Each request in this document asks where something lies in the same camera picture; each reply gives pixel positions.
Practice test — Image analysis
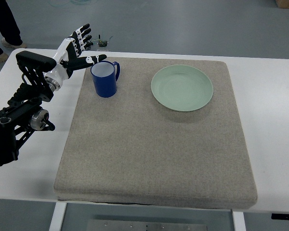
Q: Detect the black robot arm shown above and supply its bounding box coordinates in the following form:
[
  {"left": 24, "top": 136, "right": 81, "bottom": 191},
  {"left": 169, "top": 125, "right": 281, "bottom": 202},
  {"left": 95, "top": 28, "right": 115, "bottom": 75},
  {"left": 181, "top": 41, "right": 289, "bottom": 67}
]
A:
[{"left": 0, "top": 51, "right": 56, "bottom": 166}]

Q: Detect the grey fabric mat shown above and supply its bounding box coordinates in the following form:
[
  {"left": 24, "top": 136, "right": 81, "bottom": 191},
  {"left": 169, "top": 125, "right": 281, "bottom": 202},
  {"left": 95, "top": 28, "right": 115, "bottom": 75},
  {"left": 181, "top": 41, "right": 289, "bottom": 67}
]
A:
[{"left": 54, "top": 58, "right": 257, "bottom": 209}]

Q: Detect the black table control panel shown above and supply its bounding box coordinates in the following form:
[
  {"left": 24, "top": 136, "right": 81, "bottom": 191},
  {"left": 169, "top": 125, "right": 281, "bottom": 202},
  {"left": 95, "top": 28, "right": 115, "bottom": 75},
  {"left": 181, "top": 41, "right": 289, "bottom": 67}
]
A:
[{"left": 271, "top": 213, "right": 289, "bottom": 220}]

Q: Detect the blue mug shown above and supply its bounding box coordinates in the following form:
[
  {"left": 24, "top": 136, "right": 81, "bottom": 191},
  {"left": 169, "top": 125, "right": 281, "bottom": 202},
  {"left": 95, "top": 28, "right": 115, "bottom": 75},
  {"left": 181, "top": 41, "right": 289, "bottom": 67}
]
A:
[{"left": 91, "top": 61, "right": 120, "bottom": 98}]

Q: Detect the metal base plate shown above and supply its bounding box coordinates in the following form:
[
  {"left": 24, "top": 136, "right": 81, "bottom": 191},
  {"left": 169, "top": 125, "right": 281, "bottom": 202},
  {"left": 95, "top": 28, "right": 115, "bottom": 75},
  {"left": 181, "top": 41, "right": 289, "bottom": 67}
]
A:
[{"left": 86, "top": 219, "right": 208, "bottom": 231}]

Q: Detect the white table frame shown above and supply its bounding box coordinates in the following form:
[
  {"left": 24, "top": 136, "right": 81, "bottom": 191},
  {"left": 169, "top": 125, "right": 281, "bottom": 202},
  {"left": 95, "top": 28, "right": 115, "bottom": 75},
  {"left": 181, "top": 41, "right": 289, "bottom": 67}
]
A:
[{"left": 49, "top": 202, "right": 247, "bottom": 231}]

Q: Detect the green plate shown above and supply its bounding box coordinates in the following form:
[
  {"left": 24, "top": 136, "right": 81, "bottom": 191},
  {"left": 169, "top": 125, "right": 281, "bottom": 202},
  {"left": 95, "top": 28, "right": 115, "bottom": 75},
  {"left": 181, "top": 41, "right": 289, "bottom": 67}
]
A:
[{"left": 151, "top": 64, "right": 213, "bottom": 112}]

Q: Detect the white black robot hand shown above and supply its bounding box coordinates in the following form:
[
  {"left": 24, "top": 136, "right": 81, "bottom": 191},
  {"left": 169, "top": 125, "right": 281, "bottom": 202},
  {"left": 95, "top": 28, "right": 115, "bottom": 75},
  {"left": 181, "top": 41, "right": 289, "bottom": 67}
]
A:
[{"left": 45, "top": 24, "right": 107, "bottom": 91}]

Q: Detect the person in dark clothes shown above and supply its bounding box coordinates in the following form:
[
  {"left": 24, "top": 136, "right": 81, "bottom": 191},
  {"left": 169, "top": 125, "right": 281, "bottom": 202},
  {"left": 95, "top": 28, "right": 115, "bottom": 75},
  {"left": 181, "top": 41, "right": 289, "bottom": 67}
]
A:
[{"left": 0, "top": 0, "right": 27, "bottom": 63}]

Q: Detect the cardboard box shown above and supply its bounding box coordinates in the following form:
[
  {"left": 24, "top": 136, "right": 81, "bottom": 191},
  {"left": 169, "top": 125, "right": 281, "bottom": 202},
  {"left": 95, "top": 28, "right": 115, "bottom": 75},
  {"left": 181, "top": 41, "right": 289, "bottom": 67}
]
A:
[{"left": 276, "top": 0, "right": 289, "bottom": 9}]

